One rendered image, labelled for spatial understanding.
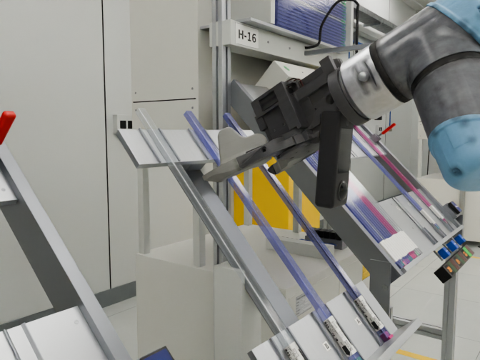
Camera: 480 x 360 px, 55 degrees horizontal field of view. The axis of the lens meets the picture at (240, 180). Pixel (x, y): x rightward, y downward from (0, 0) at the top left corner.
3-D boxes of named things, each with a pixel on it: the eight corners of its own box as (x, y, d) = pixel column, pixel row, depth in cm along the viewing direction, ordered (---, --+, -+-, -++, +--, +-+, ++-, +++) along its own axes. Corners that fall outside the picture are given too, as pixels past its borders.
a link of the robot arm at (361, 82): (413, 104, 53) (388, 101, 46) (378, 123, 55) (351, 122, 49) (386, 48, 54) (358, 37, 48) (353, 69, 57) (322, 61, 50)
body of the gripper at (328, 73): (277, 108, 64) (351, 59, 57) (301, 163, 62) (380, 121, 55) (244, 105, 58) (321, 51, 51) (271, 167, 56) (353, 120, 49)
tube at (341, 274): (386, 339, 76) (392, 336, 75) (383, 343, 75) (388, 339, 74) (226, 116, 93) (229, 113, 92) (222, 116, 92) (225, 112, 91)
